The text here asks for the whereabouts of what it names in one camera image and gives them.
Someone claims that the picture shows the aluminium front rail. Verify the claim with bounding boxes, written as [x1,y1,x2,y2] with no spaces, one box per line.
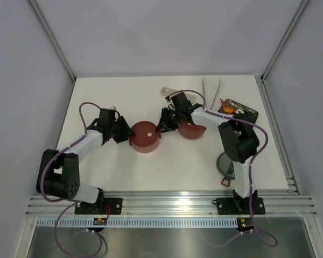
[25,189,317,218]

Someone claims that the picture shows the pink steel bowl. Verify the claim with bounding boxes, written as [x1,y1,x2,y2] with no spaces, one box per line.
[128,132,162,154]

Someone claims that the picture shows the dark red lid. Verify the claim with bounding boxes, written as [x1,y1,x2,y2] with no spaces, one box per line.
[179,122,207,135]
[130,121,161,148]

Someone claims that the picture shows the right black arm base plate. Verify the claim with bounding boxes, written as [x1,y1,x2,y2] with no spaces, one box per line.
[212,197,266,215]

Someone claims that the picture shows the black floral food tray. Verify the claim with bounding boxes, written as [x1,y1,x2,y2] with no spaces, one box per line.
[219,99,258,124]

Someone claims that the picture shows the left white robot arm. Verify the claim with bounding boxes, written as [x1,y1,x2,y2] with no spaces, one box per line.
[36,109,135,214]

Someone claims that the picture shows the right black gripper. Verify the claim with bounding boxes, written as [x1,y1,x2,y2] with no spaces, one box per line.
[156,107,182,133]

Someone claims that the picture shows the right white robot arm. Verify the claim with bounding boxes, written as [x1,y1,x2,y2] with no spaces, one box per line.
[156,90,259,213]

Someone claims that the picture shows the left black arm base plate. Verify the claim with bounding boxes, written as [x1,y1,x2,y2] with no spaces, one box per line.
[74,197,123,215]

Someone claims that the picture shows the grey transparent lid with handle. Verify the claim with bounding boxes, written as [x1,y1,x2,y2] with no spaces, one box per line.
[216,152,235,187]

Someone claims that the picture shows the metal tongs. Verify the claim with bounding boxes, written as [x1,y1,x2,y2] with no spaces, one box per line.
[201,76,221,110]

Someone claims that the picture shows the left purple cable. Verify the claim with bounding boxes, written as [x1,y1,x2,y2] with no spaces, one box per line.
[41,102,108,256]

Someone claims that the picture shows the orange shrimp on tray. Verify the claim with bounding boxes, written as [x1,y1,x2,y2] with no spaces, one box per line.
[220,98,236,114]

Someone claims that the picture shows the white slotted cable duct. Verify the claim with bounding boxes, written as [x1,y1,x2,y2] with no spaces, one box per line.
[37,217,238,228]

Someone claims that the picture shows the dark red steel bowl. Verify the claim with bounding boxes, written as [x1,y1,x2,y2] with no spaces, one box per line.
[178,122,207,140]

